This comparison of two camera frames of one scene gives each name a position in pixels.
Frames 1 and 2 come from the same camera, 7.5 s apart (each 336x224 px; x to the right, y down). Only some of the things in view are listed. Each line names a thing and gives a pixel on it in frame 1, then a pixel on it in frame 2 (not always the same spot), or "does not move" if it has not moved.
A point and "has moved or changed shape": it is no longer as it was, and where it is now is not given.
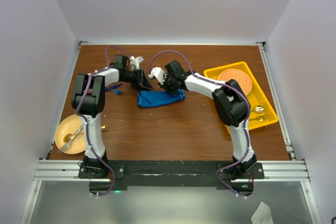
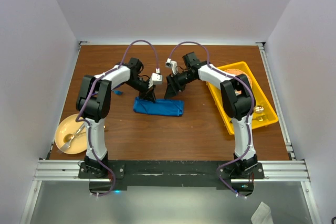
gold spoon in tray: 258,109 does not move
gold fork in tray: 261,118 does not move
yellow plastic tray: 261,114 does not move
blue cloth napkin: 149,98 has moved or changed shape
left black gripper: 140,77 to 148,94
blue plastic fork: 118,92 does not move
